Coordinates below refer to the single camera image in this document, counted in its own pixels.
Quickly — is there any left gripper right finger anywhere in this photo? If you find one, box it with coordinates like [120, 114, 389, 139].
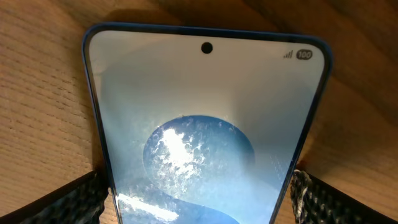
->
[290, 170, 397, 224]

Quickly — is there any blue Galaxy smartphone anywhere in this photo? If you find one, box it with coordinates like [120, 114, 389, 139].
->
[81, 22, 333, 223]

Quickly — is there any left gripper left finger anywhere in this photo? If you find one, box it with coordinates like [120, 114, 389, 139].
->
[1, 171, 109, 224]

